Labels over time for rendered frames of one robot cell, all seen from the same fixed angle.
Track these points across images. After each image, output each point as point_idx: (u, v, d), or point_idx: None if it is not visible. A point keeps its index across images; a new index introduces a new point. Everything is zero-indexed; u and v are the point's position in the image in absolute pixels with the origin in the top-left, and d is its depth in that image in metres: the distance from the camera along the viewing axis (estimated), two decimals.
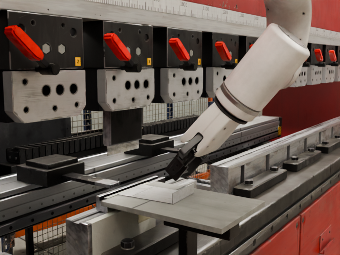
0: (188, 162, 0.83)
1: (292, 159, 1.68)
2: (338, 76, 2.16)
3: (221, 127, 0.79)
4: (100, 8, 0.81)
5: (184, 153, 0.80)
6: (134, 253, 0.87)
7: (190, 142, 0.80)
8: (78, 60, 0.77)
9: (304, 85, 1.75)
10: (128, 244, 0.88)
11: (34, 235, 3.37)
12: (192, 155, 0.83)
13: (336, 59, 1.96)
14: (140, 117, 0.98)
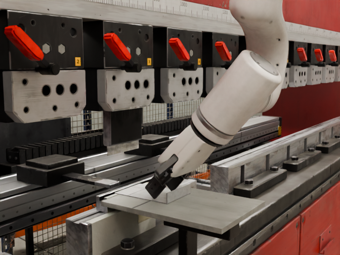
0: (166, 182, 0.86)
1: (292, 159, 1.68)
2: (338, 76, 2.16)
3: (195, 150, 0.81)
4: (100, 8, 0.81)
5: (160, 173, 0.82)
6: (134, 253, 0.87)
7: (166, 164, 0.83)
8: (78, 60, 0.77)
9: (304, 85, 1.75)
10: (128, 244, 0.88)
11: (34, 235, 3.37)
12: (169, 175, 0.86)
13: (336, 59, 1.96)
14: (140, 117, 0.98)
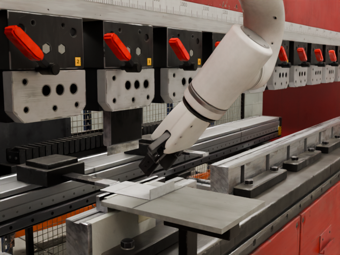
0: (159, 159, 0.86)
1: (292, 159, 1.68)
2: (338, 76, 2.16)
3: (187, 125, 0.81)
4: (100, 8, 0.81)
5: (152, 149, 0.82)
6: (134, 253, 0.87)
7: (159, 139, 0.83)
8: (78, 60, 0.77)
9: (304, 85, 1.75)
10: (128, 244, 0.88)
11: (34, 235, 3.37)
12: (162, 152, 0.86)
13: (336, 59, 1.96)
14: (140, 117, 0.98)
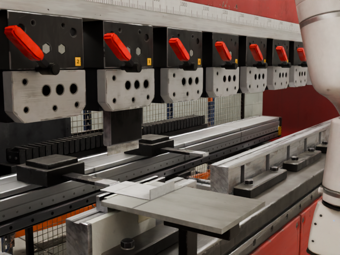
0: None
1: (292, 159, 1.68)
2: None
3: None
4: (100, 8, 0.81)
5: None
6: (134, 253, 0.87)
7: None
8: (78, 60, 0.77)
9: (304, 85, 1.75)
10: (128, 244, 0.88)
11: (34, 235, 3.37)
12: None
13: None
14: (140, 117, 0.98)
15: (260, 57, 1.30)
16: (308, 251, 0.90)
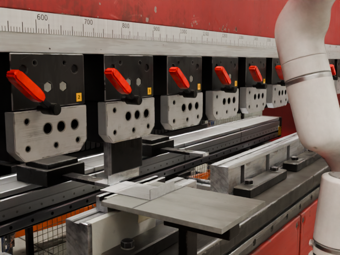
0: None
1: (292, 159, 1.68)
2: (338, 89, 2.17)
3: None
4: (101, 42, 0.82)
5: None
6: (134, 253, 0.87)
7: None
8: (79, 95, 0.78)
9: None
10: (128, 244, 0.88)
11: (34, 235, 3.37)
12: None
13: (335, 74, 1.97)
14: (140, 144, 0.99)
15: (259, 78, 1.31)
16: None
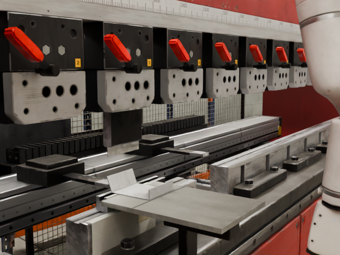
0: None
1: (292, 159, 1.68)
2: None
3: None
4: (100, 9, 0.81)
5: None
6: (134, 253, 0.87)
7: None
8: (78, 61, 0.77)
9: (304, 85, 1.75)
10: (128, 244, 0.88)
11: (34, 235, 3.37)
12: None
13: None
14: (140, 118, 0.98)
15: (260, 58, 1.30)
16: (307, 251, 0.91)
